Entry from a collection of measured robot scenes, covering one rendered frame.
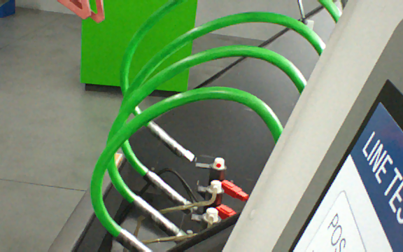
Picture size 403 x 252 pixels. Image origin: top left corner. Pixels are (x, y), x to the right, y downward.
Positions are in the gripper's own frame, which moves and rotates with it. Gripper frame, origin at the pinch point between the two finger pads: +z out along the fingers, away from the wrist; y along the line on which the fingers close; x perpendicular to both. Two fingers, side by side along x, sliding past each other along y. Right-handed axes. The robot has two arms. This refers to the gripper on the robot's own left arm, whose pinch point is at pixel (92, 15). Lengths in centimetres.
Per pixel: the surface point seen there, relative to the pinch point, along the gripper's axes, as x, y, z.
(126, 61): -1.4, -1.7, 10.0
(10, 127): 171, 218, -55
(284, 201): -19, -42, 34
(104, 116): 128, 270, -32
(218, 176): -2.6, 4.9, 33.7
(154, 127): 1.6, 1.9, 21.0
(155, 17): -9.5, -2.9, 7.4
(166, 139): 1.1, 2.7, 23.7
